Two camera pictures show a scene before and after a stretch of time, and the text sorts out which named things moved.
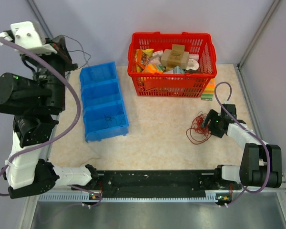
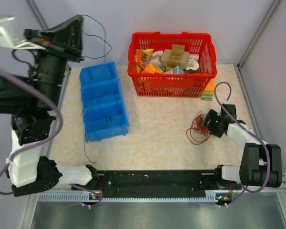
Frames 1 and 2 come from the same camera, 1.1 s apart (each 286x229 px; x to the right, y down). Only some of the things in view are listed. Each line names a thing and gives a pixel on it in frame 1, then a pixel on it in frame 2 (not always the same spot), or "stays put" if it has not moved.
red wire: [196, 133] stays put
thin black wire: [82, 50] → [101, 55]
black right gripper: [213, 114] stays put
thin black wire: [113, 118] stays put
